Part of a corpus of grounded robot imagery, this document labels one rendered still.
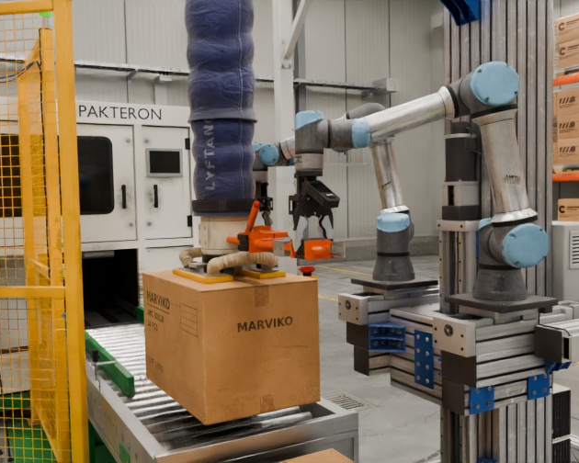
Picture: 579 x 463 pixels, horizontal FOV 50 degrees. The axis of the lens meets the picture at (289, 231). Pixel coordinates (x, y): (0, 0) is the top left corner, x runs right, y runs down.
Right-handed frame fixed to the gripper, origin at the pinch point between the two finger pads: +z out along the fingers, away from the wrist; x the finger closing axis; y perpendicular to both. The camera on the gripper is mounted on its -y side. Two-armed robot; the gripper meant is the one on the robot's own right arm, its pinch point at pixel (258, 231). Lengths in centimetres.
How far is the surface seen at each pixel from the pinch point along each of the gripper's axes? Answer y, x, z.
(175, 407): 1, -38, 66
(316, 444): 59, -8, 66
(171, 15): -836, 232, -322
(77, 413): -17, -71, 68
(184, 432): 28, -43, 65
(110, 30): -835, 127, -285
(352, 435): 58, 6, 66
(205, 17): 37, -34, -73
